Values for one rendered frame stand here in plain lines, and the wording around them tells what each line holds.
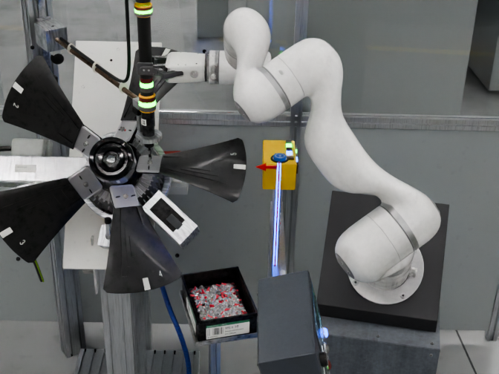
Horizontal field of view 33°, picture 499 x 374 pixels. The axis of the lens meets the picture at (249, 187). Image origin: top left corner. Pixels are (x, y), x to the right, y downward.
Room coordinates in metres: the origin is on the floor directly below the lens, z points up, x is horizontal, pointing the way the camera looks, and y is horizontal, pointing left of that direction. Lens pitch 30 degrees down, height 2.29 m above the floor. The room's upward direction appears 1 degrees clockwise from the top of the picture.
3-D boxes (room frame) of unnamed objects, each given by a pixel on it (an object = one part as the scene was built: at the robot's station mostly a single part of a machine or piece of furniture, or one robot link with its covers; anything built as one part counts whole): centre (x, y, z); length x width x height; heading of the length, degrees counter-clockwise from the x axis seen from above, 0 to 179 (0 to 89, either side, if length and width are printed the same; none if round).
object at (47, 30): (2.52, 0.63, 1.35); 0.10 x 0.07 x 0.08; 35
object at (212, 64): (2.01, 0.10, 1.46); 0.09 x 0.03 x 0.08; 0
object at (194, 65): (2.01, 0.16, 1.46); 0.11 x 0.10 x 0.07; 90
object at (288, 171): (2.31, -0.09, 1.02); 0.16 x 0.10 x 0.11; 0
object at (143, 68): (1.98, 0.26, 1.46); 0.07 x 0.03 x 0.03; 90
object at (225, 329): (1.84, 0.08, 0.85); 0.22 x 0.17 x 0.07; 16
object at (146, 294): (2.56, 0.39, 0.42); 0.04 x 0.04 x 0.83; 0
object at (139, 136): (2.02, 0.28, 1.31); 0.09 x 0.07 x 0.10; 35
